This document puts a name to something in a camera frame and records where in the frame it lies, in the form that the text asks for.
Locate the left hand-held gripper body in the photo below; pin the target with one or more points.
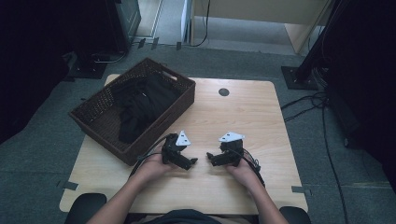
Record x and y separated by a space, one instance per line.
170 149

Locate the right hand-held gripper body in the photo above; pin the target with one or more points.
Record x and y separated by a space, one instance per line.
235 151

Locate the black pants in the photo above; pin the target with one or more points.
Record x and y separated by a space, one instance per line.
146 105

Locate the brown wicker basket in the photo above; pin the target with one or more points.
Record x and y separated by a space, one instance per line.
93 109

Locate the person's right hand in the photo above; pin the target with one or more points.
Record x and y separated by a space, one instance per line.
244 174

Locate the person's left hand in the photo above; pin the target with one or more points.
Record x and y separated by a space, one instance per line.
152 168

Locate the person's dark shirt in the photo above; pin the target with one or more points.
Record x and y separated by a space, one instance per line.
183 217

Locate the round black table grommet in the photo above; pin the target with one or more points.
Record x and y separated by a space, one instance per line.
223 92

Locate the grey floor tape strip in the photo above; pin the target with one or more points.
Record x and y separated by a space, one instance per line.
70 185
300 189

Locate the black chair armrest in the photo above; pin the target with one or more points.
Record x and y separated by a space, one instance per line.
295 216
84 207

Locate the black metal stand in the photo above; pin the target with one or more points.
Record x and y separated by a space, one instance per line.
299 77

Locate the white panel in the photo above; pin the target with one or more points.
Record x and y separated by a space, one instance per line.
186 21

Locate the dark cabinet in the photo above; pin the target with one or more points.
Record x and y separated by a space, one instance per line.
124 21

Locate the dark curtain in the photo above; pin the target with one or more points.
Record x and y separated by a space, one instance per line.
367 77
37 62

